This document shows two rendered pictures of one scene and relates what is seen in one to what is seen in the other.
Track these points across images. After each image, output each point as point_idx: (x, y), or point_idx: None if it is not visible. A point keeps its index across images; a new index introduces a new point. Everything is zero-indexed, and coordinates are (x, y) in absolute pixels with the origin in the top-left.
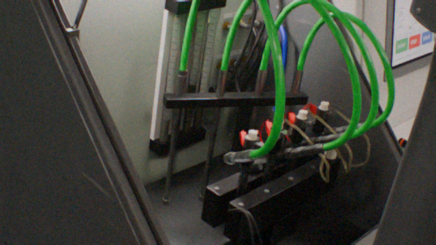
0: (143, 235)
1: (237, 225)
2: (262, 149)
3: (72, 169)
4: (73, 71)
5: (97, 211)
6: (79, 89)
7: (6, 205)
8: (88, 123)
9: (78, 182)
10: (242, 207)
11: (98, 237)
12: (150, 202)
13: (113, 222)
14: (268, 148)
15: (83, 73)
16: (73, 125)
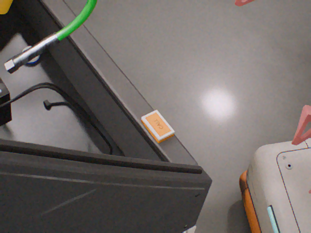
0: (136, 176)
1: (7, 107)
2: (81, 23)
3: (29, 223)
4: (2, 156)
5: (71, 216)
6: (21, 161)
7: None
8: (46, 172)
9: (40, 223)
10: (2, 91)
11: (76, 229)
12: (104, 154)
13: (96, 203)
14: (88, 16)
15: (5, 146)
16: (23, 194)
